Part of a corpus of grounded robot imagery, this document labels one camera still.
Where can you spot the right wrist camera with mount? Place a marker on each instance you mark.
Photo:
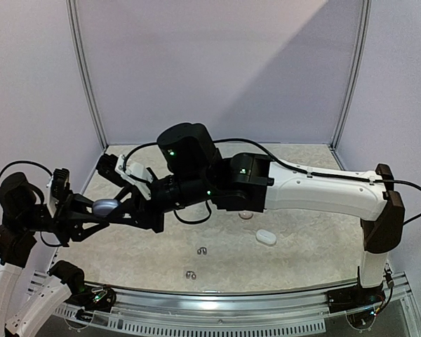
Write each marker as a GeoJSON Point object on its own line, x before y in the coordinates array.
{"type": "Point", "coordinates": [111, 167]}

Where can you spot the round white pink case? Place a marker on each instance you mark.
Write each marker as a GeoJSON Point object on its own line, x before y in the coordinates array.
{"type": "Point", "coordinates": [246, 215]}

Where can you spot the aluminium left frame post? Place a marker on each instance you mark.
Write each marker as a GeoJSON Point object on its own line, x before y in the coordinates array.
{"type": "Point", "coordinates": [84, 73]}

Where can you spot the lavender oval charging case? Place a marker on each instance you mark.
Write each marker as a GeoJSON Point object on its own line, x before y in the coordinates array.
{"type": "Point", "coordinates": [103, 207]}

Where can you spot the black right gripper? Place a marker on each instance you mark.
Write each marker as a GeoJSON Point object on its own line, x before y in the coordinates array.
{"type": "Point", "coordinates": [147, 206]}

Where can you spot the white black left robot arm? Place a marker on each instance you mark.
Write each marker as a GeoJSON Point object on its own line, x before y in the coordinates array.
{"type": "Point", "coordinates": [26, 210]}

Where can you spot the aluminium corner frame post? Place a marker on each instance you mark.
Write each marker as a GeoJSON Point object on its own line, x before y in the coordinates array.
{"type": "Point", "coordinates": [354, 70]}

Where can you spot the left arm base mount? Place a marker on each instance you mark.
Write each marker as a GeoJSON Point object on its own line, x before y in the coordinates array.
{"type": "Point", "coordinates": [100, 298]}

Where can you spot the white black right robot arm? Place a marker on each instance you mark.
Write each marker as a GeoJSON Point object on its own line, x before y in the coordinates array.
{"type": "Point", "coordinates": [257, 182]}

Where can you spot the aluminium front rail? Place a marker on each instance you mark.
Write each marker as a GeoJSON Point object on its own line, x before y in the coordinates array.
{"type": "Point", "coordinates": [137, 306]}

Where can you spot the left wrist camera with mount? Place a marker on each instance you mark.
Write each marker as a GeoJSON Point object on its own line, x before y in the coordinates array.
{"type": "Point", "coordinates": [58, 189]}

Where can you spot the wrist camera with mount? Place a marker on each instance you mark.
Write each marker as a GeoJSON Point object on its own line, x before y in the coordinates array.
{"type": "Point", "coordinates": [111, 167]}
{"type": "Point", "coordinates": [58, 189]}

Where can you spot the white oval charging case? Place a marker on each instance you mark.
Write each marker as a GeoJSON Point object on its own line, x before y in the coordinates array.
{"type": "Point", "coordinates": [266, 237]}

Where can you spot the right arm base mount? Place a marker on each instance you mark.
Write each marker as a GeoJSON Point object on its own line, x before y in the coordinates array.
{"type": "Point", "coordinates": [353, 297]}

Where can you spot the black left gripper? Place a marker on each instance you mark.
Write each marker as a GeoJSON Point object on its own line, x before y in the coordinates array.
{"type": "Point", "coordinates": [67, 222]}

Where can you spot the white slotted cable duct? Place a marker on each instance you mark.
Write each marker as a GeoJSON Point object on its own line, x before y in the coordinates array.
{"type": "Point", "coordinates": [179, 324]}

